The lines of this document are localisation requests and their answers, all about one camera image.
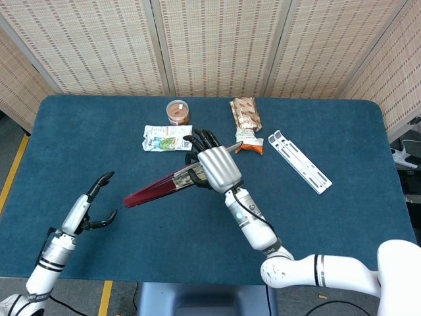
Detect white device on floor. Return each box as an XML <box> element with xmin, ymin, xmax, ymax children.
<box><xmin>390</xmin><ymin>138</ymin><xmax>421</xmax><ymax>169</ymax></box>

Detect white folding plastic stand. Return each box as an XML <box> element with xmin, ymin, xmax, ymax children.
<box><xmin>268</xmin><ymin>130</ymin><xmax>333</xmax><ymax>196</ymax></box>

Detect woven bamboo screen panel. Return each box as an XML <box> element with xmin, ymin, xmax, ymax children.
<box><xmin>0</xmin><ymin>26</ymin><xmax>59</xmax><ymax>132</ymax></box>
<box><xmin>153</xmin><ymin>0</ymin><xmax>292</xmax><ymax>98</ymax></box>
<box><xmin>340</xmin><ymin>0</ymin><xmax>421</xmax><ymax>136</ymax></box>
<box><xmin>264</xmin><ymin>0</ymin><xmax>412</xmax><ymax>99</ymax></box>
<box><xmin>0</xmin><ymin>0</ymin><xmax>167</xmax><ymax>97</ymax></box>

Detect orange white snack packet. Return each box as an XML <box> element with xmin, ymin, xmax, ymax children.
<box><xmin>234</xmin><ymin>127</ymin><xmax>264</xmax><ymax>155</ymax></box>

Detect blue felt table cloth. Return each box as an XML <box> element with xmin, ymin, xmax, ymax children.
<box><xmin>0</xmin><ymin>94</ymin><xmax>418</xmax><ymax>286</ymax></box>

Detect clear plastic jar brown contents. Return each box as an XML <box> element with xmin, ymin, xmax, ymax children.
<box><xmin>165</xmin><ymin>99</ymin><xmax>191</xmax><ymax>126</ymax></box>

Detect black floor cable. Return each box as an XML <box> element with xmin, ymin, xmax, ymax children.
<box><xmin>304</xmin><ymin>299</ymin><xmax>366</xmax><ymax>316</ymax></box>

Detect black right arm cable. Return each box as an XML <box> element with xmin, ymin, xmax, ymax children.
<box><xmin>228</xmin><ymin>186</ymin><xmax>280</xmax><ymax>243</ymax></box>

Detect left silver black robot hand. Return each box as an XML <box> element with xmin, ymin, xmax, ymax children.
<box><xmin>61</xmin><ymin>171</ymin><xmax>118</xmax><ymax>236</ymax></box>

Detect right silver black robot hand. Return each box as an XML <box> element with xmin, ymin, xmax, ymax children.
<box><xmin>183</xmin><ymin>128</ymin><xmax>244</xmax><ymax>194</ymax></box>

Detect red ribbed paper folding fan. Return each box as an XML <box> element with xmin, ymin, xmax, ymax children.
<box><xmin>123</xmin><ymin>141</ymin><xmax>244</xmax><ymax>209</ymax></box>

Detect blue grey robot torso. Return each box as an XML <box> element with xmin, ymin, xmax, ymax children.
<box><xmin>136</xmin><ymin>282</ymin><xmax>279</xmax><ymax>316</ymax></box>

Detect brown patterned snack packet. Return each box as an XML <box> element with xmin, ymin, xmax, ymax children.
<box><xmin>229</xmin><ymin>96</ymin><xmax>263</xmax><ymax>132</ymax></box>

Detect white green snack packet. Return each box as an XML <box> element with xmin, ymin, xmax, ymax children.
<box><xmin>141</xmin><ymin>124</ymin><xmax>195</xmax><ymax>152</ymax></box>

